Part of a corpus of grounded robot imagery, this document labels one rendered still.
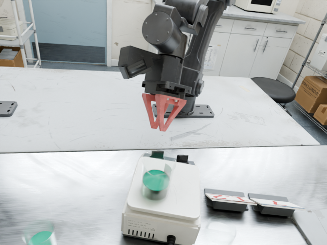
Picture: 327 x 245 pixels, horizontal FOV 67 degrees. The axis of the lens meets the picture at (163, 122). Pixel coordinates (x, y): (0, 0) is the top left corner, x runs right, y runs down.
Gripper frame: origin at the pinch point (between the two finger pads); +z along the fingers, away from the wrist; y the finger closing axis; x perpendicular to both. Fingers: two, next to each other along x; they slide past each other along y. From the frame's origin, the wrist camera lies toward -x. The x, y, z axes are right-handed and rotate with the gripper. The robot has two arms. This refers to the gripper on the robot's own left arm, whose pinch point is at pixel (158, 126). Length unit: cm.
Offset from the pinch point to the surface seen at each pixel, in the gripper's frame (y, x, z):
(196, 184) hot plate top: 12.5, 1.8, 8.6
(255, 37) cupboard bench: -145, 207, -102
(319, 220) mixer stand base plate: 22.8, 28.2, 13.3
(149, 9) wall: -231, 111, -120
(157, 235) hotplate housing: 11.8, -4.3, 17.4
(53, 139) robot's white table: -21.6, -16.3, 8.6
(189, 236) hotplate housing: 15.4, -0.5, 16.4
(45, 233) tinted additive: 3.4, -20.3, 19.1
